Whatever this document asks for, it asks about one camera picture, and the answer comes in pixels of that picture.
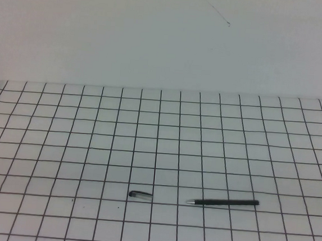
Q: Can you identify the black pen silver tip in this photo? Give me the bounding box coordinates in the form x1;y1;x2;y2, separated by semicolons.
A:
185;194;260;211

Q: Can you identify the clear pen cap black tip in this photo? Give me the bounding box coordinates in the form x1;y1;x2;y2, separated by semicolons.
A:
128;190;153;203

